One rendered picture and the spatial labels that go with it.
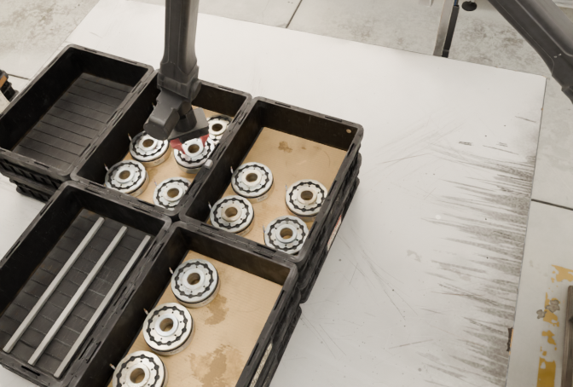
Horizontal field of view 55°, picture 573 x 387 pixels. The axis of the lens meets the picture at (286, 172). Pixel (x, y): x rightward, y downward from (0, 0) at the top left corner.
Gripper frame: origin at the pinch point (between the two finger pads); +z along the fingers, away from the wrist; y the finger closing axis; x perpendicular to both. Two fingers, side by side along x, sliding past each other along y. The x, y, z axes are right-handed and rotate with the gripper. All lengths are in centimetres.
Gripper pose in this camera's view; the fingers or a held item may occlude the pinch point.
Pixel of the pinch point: (193, 147)
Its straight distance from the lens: 138.4
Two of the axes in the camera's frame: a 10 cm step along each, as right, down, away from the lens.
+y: 9.3, -3.4, 1.4
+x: -3.6, -7.5, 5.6
